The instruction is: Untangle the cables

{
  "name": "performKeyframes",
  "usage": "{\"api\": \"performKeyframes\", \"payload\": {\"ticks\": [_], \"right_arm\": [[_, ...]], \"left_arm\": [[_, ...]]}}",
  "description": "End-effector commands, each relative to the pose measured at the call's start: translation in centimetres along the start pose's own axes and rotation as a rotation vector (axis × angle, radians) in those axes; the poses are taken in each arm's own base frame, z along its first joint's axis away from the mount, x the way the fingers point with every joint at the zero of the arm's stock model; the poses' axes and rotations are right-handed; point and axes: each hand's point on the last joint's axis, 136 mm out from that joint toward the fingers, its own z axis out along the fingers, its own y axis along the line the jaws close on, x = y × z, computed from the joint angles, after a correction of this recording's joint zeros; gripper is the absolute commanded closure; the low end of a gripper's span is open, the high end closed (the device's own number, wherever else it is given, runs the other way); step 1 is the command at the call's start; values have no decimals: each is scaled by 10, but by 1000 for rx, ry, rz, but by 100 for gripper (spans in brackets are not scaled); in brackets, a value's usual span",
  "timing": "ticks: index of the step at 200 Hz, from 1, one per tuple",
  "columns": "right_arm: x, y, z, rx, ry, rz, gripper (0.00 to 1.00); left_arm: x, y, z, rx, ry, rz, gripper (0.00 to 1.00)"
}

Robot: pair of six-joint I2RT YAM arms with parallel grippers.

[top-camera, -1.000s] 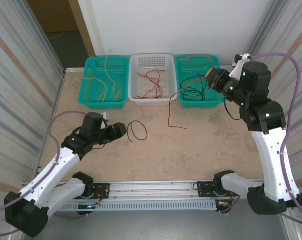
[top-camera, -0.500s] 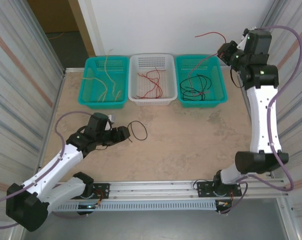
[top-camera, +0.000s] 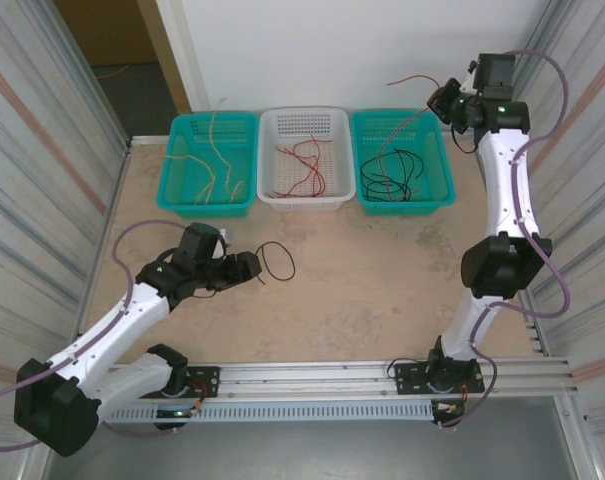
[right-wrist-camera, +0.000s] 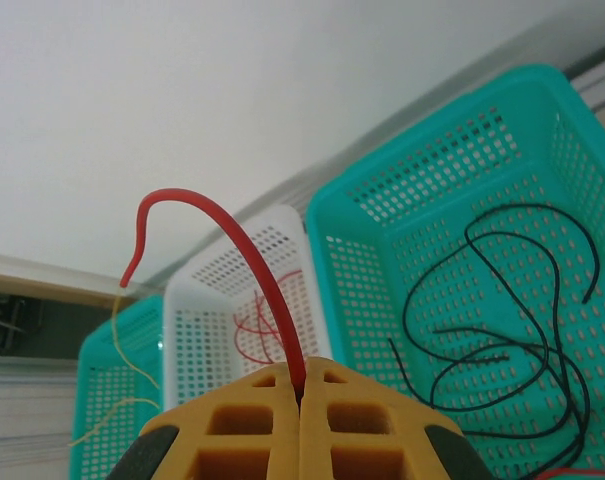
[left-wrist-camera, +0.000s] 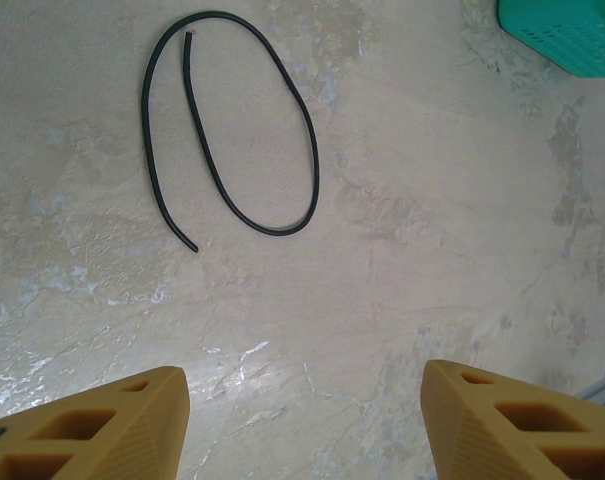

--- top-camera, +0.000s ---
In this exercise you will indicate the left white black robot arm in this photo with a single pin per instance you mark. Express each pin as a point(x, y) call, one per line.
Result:
point(112, 325)

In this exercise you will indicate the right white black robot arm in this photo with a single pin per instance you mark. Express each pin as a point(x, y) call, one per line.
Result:
point(507, 190)

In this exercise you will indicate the teal plastic basket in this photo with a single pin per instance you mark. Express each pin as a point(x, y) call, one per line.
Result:
point(372, 135)
point(187, 180)

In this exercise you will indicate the white plastic basket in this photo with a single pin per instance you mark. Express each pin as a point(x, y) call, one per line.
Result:
point(287, 172)

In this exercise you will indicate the tan wooden door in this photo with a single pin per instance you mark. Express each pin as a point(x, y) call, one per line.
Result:
point(167, 60)

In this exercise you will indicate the brown wooden board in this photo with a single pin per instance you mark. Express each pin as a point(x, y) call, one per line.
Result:
point(107, 30)

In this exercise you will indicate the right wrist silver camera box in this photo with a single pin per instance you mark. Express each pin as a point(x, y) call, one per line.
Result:
point(468, 85)

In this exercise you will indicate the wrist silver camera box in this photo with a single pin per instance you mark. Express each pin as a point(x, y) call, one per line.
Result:
point(468, 85)
point(223, 235)

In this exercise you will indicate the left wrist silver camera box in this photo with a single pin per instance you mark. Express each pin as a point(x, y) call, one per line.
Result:
point(223, 235)

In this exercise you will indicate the aluminium mounting rail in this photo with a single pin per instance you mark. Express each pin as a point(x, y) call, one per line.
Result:
point(307, 375)

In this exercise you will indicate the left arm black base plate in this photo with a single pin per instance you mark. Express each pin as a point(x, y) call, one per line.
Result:
point(204, 380)

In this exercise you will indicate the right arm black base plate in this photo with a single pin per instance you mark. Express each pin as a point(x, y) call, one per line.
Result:
point(412, 380)

